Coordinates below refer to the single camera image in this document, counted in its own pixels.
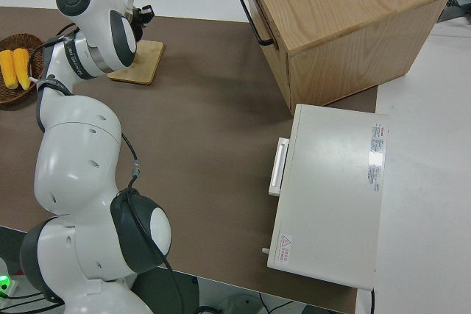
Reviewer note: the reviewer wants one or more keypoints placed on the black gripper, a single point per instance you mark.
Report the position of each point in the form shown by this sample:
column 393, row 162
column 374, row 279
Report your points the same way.
column 137, row 23

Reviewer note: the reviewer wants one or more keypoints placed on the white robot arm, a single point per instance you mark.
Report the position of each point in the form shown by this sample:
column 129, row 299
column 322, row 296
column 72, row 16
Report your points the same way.
column 73, row 159

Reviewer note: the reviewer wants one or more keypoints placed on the wooden mug tree stand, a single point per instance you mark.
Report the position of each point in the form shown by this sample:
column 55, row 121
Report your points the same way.
column 145, row 62

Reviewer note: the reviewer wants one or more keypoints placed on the brown wicker basket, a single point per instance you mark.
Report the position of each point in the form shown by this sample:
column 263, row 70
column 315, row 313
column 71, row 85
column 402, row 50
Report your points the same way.
column 20, row 40

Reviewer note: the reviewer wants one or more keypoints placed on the brown table mat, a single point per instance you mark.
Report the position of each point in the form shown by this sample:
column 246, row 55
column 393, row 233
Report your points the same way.
column 206, row 126

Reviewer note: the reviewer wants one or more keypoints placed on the yellow corn cob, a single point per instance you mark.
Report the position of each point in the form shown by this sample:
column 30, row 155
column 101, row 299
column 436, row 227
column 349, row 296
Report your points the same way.
column 22, row 67
column 7, row 67

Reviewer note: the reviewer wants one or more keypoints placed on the white toaster oven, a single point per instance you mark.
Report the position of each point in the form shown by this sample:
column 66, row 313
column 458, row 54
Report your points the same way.
column 331, row 189

